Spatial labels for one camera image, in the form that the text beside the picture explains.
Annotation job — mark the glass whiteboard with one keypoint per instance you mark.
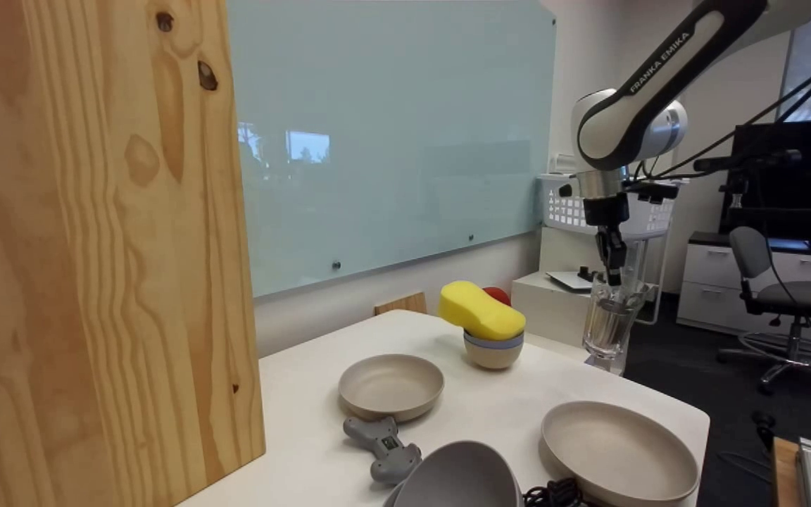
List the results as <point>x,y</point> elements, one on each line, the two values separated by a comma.
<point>380,170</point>

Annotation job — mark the yellow sponge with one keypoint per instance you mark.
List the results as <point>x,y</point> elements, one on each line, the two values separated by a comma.
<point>480,313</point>

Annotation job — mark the black monitor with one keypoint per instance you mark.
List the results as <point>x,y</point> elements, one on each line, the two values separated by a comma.
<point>789,200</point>

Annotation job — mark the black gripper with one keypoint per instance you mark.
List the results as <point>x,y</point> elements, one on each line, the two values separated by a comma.
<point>611,215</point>

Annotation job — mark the low white cabinet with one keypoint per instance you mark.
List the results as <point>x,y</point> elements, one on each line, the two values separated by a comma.
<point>549,313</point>

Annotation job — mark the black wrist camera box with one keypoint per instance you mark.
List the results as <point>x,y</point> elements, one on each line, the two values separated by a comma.
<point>656,191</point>

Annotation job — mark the grey office chair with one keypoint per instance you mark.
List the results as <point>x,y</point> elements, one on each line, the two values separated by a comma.
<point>801,296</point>

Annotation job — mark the dark grey bowl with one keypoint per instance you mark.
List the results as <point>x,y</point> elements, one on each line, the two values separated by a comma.
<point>457,479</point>

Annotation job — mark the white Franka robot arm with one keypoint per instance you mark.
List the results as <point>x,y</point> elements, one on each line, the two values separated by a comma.
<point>632,103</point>

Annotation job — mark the flat white box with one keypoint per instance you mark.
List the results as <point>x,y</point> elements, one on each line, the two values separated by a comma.
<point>571,283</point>

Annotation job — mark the grey toy game controller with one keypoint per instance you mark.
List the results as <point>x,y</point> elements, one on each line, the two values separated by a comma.
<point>392,460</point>

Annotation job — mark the large beige bowl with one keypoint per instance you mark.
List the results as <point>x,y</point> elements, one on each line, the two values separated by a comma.
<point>619,452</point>

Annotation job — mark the black stereo camera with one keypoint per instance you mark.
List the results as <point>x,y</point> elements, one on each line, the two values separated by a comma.
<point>747,160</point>

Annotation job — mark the stacked grey bowls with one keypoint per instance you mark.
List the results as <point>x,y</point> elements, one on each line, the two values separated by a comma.
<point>494,355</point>

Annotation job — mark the white perforated basket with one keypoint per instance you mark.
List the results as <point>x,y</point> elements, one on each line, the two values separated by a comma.
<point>561,211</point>

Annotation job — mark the pine wood cabinet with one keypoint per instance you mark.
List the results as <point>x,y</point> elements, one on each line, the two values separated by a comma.
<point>98,283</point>

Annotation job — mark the wooden board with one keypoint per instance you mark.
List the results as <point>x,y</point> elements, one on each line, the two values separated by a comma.
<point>788,473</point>

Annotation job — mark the white drawer cabinet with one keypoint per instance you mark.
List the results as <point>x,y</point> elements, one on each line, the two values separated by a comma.
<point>705,283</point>

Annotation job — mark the clear glass cup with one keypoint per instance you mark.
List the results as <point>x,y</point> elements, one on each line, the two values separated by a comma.
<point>595,351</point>

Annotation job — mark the small beige plate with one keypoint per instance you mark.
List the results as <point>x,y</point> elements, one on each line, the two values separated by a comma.
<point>392,383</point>

